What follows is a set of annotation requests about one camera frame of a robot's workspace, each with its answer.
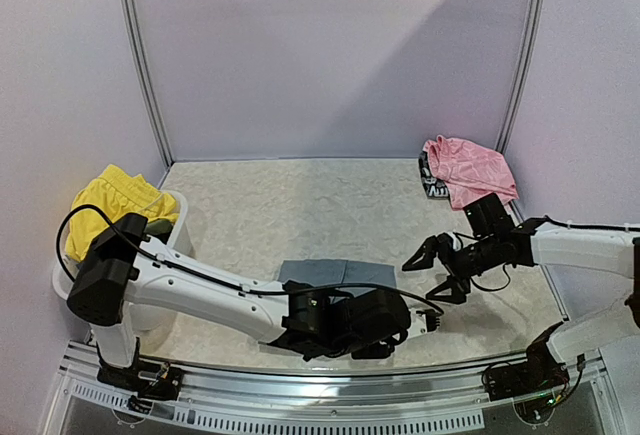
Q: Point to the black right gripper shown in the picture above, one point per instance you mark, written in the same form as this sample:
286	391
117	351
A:
451	259

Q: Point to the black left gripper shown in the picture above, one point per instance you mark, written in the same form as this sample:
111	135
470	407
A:
381	355

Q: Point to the grey button-up shirt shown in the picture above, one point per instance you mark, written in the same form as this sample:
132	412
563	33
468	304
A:
336	271

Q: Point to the yellow shorts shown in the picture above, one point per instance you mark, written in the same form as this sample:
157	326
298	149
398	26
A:
116	193

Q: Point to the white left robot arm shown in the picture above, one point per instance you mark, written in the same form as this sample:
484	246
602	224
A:
125	266

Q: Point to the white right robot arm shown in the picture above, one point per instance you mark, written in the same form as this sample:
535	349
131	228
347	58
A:
540	241

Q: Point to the white laundry basket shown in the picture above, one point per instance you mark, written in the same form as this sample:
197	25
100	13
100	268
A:
145	318

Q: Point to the black white patterned garment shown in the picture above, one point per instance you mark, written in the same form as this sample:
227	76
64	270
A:
434	188

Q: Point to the pink folded garment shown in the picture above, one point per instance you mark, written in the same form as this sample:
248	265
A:
469	171

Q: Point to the olive green garment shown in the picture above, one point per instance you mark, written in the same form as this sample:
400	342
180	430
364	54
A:
159	228

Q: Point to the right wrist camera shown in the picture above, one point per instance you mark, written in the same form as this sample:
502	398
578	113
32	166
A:
455	241

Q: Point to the aluminium front rail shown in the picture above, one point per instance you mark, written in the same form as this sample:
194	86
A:
441	400

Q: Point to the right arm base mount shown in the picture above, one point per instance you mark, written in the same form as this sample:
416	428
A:
540	373

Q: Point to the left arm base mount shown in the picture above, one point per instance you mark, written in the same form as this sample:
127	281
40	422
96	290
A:
158	381

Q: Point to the right aluminium corner post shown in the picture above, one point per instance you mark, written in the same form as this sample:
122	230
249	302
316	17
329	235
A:
530	30

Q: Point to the aluminium corner post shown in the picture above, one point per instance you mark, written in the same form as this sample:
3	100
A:
141	65
530	30

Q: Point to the left aluminium corner post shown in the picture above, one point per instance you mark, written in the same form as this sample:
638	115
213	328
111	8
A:
141	65

